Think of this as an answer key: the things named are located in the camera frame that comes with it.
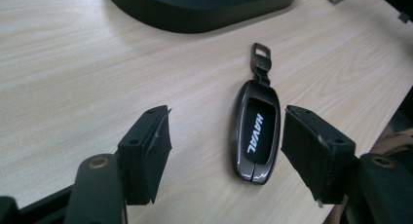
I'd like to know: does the tan striped strap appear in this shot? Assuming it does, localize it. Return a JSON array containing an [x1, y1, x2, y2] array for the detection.
[[321, 126, 413, 224]]

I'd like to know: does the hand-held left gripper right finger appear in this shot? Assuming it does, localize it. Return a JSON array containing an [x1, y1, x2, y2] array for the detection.
[[280, 104, 357, 205]]

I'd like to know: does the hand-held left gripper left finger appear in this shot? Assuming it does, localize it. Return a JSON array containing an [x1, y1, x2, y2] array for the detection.
[[116, 104, 173, 206]]

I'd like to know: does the black rounded tray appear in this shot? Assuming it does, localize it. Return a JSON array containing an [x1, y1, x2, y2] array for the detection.
[[102, 0, 302, 34]]

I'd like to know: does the dark metallic car key fob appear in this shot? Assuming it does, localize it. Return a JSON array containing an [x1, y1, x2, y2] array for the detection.
[[229, 42, 282, 186]]

